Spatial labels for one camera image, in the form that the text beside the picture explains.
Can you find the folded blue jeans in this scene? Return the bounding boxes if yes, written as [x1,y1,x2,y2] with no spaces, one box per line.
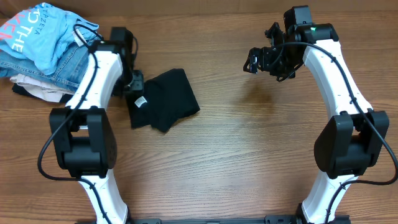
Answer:
[1,34,98,91]

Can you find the black t-shirt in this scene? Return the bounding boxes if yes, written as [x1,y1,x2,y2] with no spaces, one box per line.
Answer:
[126,68,200,133]

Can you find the light blue printed t-shirt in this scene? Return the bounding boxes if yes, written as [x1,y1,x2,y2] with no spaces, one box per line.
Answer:
[1,2,99,75]

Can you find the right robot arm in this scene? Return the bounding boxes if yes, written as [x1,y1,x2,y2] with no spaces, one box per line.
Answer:
[243,6,389,223]

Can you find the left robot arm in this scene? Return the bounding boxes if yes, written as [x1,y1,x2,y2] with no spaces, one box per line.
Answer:
[44,27,144,223]

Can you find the folded beige garment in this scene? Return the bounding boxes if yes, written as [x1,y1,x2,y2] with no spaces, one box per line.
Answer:
[10,74,74,103]

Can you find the folded black garment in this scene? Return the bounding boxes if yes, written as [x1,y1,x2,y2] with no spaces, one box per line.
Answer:
[12,83,74,103]

